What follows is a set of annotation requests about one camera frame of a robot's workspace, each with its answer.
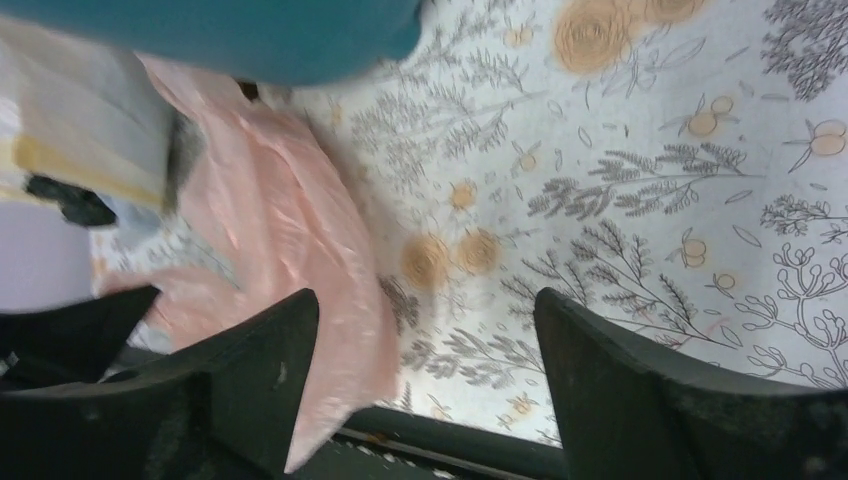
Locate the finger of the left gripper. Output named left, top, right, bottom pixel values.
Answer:
left=1, top=285, right=160, bottom=391

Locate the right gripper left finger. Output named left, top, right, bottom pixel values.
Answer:
left=1, top=289, right=319, bottom=479

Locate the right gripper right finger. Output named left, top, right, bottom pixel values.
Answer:
left=533, top=288, right=847, bottom=479

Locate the pink plastic trash bag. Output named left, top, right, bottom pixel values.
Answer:
left=94, top=56, right=399, bottom=472

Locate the black plastic trash bag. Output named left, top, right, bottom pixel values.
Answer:
left=24, top=175, right=117, bottom=228

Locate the large clear bag of bags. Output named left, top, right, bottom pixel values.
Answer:
left=1, top=17, right=178, bottom=213

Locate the teal plastic trash bin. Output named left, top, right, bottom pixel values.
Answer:
left=1, top=0, right=423, bottom=87

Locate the floral patterned tablecloth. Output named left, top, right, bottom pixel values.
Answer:
left=260, top=1, right=847, bottom=445

